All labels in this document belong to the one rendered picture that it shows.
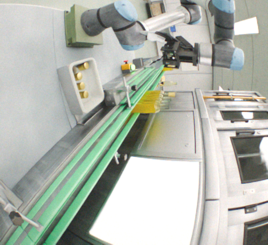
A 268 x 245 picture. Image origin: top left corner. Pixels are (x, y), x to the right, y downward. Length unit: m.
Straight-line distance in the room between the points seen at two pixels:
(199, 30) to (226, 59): 6.23
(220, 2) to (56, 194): 0.72
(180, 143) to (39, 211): 0.64
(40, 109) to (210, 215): 0.70
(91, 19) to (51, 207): 0.70
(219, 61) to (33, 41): 0.65
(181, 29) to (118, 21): 6.04
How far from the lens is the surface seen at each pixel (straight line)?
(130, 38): 0.63
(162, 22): 0.70
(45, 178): 0.46
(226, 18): 0.46
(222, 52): 0.42
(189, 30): 6.58
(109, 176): 0.63
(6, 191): 0.43
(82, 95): 0.61
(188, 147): 0.65
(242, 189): 0.62
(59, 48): 0.64
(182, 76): 6.72
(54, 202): 0.40
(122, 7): 0.57
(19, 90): 0.51
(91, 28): 0.65
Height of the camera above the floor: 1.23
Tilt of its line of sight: 22 degrees down
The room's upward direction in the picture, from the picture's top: 90 degrees clockwise
